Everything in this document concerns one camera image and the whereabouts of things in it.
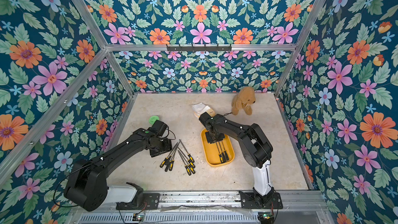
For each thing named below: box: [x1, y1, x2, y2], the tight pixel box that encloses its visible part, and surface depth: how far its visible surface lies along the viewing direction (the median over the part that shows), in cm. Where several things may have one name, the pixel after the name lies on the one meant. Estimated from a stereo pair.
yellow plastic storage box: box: [200, 128, 236, 167], surface depth 88 cm
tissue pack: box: [191, 102, 216, 119], surface depth 107 cm
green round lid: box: [148, 115, 160, 125], surface depth 102 cm
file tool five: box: [168, 144, 180, 172], surface depth 86 cm
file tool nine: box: [177, 149, 192, 176], surface depth 85 cm
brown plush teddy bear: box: [231, 86, 257, 116], surface depth 97 cm
